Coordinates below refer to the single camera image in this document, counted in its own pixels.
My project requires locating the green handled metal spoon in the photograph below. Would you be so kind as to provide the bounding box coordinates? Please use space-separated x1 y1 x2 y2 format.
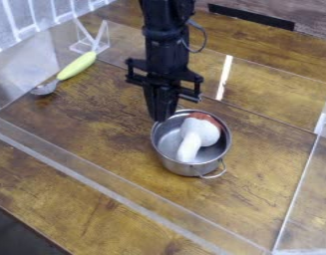
30 51 97 96

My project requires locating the silver metal pot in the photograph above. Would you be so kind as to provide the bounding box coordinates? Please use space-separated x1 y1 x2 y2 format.
151 110 231 179

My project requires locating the white red toy mushroom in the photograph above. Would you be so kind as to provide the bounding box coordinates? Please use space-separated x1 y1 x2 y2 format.
175 112 220 162

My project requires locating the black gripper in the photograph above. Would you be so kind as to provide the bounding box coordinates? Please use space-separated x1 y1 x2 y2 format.
125 36 203 121

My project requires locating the black cable loop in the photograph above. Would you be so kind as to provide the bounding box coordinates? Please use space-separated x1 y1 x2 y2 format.
179 19 207 54

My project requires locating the clear acrylic stand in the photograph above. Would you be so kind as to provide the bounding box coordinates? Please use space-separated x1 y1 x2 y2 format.
69 19 111 54

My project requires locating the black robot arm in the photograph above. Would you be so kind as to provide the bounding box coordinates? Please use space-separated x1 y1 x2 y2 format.
125 0 203 122

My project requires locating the black strip on table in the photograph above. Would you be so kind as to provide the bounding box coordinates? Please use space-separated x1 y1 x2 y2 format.
207 3 295 31

